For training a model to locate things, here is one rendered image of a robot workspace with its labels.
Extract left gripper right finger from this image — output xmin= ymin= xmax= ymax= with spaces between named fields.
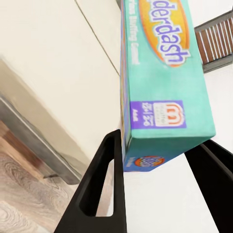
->
xmin=184 ymin=139 xmax=233 ymax=233

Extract board game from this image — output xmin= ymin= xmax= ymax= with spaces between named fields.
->
xmin=120 ymin=0 xmax=216 ymax=172

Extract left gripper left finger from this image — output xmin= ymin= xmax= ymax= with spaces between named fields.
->
xmin=53 ymin=129 xmax=127 ymax=233

